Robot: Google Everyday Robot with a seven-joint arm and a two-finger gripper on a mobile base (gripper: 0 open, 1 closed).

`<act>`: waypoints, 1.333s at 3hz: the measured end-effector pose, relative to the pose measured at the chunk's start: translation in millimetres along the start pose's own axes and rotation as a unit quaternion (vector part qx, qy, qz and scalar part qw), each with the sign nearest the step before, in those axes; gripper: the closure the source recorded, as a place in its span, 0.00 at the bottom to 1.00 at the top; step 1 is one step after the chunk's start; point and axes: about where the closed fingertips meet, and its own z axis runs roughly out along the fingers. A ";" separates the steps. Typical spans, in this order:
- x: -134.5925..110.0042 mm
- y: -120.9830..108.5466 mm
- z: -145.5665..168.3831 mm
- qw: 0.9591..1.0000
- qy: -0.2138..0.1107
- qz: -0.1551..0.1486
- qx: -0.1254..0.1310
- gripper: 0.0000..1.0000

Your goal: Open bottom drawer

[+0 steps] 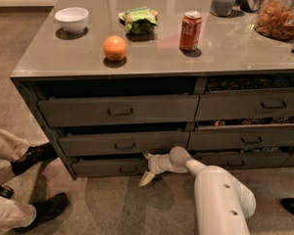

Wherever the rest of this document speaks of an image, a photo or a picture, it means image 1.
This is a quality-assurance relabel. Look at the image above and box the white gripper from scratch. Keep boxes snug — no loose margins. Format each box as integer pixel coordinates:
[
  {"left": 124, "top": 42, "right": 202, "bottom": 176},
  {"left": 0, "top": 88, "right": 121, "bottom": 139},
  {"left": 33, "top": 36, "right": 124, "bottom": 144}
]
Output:
[{"left": 139, "top": 153, "right": 187, "bottom": 187}]

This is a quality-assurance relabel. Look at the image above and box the grey drawer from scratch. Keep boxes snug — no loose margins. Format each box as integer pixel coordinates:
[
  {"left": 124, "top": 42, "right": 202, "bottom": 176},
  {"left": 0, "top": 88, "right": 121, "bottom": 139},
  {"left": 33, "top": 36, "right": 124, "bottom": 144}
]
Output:
[
  {"left": 37, "top": 95, "right": 198, "bottom": 127},
  {"left": 195, "top": 75, "right": 294, "bottom": 120},
  {"left": 187, "top": 123, "right": 294, "bottom": 151},
  {"left": 72, "top": 157, "right": 147, "bottom": 177},
  {"left": 191, "top": 148, "right": 294, "bottom": 170},
  {"left": 58, "top": 131, "right": 189, "bottom": 157}
]

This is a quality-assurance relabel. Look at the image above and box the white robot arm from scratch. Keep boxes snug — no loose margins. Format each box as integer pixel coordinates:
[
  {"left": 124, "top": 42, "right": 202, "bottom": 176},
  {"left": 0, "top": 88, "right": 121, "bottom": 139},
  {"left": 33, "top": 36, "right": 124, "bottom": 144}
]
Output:
[{"left": 139, "top": 146, "right": 257, "bottom": 235}]

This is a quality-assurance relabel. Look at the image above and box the grey counter cabinet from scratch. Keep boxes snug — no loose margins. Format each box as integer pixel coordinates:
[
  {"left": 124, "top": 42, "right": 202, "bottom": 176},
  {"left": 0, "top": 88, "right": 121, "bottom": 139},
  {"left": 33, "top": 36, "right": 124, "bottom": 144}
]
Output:
[{"left": 12, "top": 0, "right": 294, "bottom": 178}]

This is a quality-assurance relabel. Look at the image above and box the lower black shoe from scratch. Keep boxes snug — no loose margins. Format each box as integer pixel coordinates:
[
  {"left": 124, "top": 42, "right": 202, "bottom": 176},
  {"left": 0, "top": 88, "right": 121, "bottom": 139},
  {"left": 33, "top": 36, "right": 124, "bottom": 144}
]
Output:
[{"left": 14, "top": 193, "right": 70, "bottom": 234}]

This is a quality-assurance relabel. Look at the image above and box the black shoe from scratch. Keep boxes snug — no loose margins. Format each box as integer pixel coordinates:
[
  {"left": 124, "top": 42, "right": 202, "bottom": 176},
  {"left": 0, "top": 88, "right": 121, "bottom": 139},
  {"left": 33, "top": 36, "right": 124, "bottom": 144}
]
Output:
[
  {"left": 11, "top": 143, "right": 58, "bottom": 175},
  {"left": 14, "top": 193, "right": 70, "bottom": 234}
]

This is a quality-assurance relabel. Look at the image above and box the upper black shoe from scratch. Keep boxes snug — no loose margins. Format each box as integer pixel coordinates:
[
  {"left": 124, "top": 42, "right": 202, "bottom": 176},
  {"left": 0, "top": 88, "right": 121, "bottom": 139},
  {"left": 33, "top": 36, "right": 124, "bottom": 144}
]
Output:
[{"left": 11, "top": 143, "right": 58, "bottom": 175}]

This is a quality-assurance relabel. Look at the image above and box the orange fruit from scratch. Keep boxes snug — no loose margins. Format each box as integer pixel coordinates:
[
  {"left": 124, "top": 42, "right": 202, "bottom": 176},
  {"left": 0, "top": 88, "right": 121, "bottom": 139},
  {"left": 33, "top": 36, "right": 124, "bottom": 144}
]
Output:
[{"left": 103, "top": 35, "right": 127, "bottom": 62}]

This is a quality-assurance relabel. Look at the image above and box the black chair caster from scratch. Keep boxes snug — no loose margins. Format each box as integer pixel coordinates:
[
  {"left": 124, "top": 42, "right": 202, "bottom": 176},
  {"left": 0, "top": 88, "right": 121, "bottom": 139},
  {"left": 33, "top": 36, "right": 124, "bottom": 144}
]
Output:
[{"left": 0, "top": 186, "right": 14, "bottom": 199}]

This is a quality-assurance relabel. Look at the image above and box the red soda can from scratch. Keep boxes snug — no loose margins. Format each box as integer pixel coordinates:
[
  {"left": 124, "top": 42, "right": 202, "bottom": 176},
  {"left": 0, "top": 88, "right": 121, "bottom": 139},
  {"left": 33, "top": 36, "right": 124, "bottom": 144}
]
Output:
[{"left": 179, "top": 11, "right": 202, "bottom": 51}]

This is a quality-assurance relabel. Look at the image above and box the upper beige trouser leg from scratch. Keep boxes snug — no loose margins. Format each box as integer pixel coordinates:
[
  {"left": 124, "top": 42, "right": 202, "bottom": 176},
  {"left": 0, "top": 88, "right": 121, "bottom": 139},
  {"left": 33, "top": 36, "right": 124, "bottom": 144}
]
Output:
[{"left": 0, "top": 128, "right": 30, "bottom": 163}]

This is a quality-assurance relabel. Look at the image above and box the beige trouser leg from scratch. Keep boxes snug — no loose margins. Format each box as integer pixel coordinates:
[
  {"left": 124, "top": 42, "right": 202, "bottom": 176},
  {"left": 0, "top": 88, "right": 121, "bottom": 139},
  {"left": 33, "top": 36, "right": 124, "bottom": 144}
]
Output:
[
  {"left": 0, "top": 128, "right": 30, "bottom": 163},
  {"left": 0, "top": 196, "right": 37, "bottom": 230}
]

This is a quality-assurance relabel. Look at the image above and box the green chip bag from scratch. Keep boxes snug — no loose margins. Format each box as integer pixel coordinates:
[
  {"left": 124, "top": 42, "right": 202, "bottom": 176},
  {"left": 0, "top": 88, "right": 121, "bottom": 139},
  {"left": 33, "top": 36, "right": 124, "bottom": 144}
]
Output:
[{"left": 119, "top": 7, "right": 158, "bottom": 35}]

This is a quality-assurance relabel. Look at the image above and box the lower beige trouser leg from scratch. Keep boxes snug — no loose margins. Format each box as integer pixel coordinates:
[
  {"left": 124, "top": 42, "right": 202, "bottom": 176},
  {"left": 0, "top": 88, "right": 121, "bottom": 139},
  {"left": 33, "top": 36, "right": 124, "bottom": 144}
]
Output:
[{"left": 0, "top": 196, "right": 37, "bottom": 230}]

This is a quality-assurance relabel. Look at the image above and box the white ceramic bowl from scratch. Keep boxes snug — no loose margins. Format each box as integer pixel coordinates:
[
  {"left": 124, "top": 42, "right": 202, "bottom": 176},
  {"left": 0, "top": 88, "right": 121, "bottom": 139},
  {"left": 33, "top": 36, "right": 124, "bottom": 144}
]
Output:
[{"left": 55, "top": 7, "right": 89, "bottom": 34}]

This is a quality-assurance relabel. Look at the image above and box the glass jar of snacks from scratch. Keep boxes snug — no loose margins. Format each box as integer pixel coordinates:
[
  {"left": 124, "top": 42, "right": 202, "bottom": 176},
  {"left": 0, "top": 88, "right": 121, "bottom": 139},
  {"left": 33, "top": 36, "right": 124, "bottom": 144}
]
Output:
[{"left": 255, "top": 0, "right": 294, "bottom": 40}]

